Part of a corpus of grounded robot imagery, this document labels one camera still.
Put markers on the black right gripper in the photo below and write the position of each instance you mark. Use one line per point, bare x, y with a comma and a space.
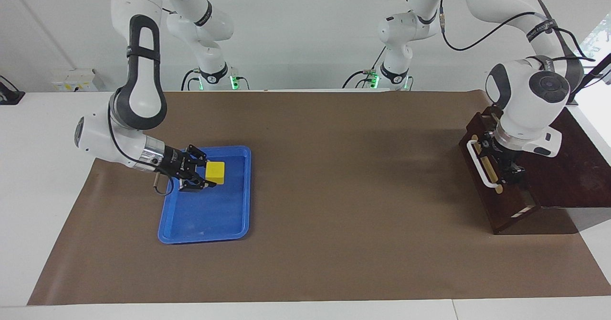
179, 166

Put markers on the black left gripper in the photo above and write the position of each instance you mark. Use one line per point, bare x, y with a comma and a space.
506, 156

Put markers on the yellow cube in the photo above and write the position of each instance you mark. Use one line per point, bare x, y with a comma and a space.
215, 172

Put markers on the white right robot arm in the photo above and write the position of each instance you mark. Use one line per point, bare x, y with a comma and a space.
138, 95

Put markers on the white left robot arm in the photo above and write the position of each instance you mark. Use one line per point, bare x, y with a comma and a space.
525, 105

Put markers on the dark wooden drawer cabinet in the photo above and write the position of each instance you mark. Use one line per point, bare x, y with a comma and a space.
573, 176

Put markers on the blue plastic tray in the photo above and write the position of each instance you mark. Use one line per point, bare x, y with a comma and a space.
210, 215

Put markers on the black pole stand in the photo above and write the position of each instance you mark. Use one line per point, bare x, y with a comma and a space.
596, 69

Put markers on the brown table mat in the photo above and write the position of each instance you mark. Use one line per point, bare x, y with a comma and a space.
334, 215

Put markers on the white wall outlet box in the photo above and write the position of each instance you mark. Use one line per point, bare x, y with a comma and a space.
74, 81

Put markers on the black table clamp bracket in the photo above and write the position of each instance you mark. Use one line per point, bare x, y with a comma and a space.
9, 95

